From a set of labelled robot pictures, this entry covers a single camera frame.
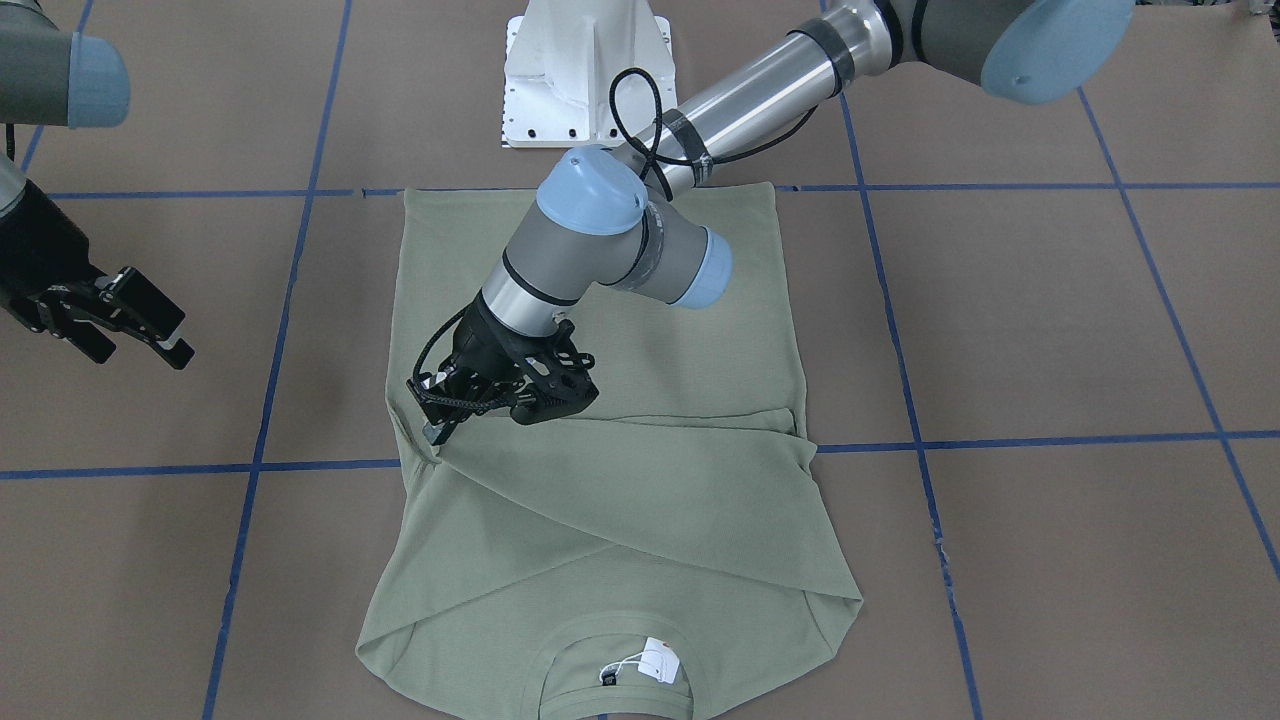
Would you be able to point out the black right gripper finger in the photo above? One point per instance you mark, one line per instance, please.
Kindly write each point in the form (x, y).
(135, 306)
(84, 336)

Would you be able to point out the olive green long-sleeve shirt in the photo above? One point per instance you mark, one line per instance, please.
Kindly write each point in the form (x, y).
(533, 562)

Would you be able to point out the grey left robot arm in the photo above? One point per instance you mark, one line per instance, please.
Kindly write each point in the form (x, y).
(605, 216)

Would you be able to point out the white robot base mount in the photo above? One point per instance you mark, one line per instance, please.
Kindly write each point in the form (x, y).
(561, 58)

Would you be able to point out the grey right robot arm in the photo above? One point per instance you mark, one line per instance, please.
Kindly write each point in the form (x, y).
(51, 77)

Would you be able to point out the brown paper table cover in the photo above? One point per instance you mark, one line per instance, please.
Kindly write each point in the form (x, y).
(1040, 343)

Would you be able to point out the white paper hang tag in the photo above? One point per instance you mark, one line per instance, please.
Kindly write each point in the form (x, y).
(659, 661)

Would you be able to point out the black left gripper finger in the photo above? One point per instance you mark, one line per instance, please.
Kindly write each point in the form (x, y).
(437, 432)
(462, 391)

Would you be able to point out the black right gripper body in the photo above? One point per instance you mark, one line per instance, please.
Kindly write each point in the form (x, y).
(40, 255)

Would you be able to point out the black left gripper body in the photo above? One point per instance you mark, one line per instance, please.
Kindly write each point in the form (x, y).
(482, 338)

